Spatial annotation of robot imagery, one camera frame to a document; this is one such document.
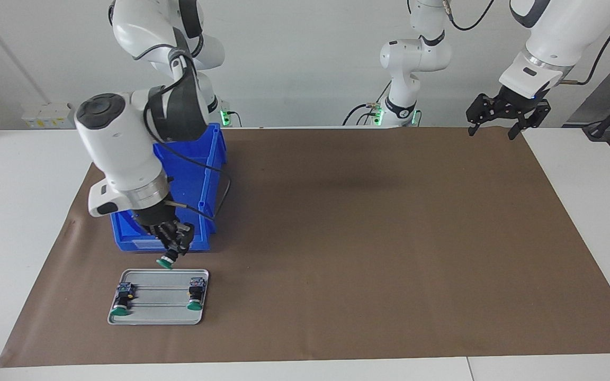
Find blue plastic storage bin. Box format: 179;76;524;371
110;123;228;252

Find silver metal tray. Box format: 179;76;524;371
107;268;210;325

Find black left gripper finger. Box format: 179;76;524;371
467;94;503;137
507;99;551;140

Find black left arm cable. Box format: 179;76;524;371
443;0;610;85

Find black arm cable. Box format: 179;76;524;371
443;0;610;85
143;45;231;220

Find brown paper table mat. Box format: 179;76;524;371
0;126;610;368

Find green push button switch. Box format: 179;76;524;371
186;277;207;311
110;282;136;317
156;246;178;270

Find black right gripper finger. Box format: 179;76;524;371
158;225;178;257
177;223;195;253

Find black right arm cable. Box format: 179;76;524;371
143;45;231;220

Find white wall socket box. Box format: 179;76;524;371
22;103;79;129

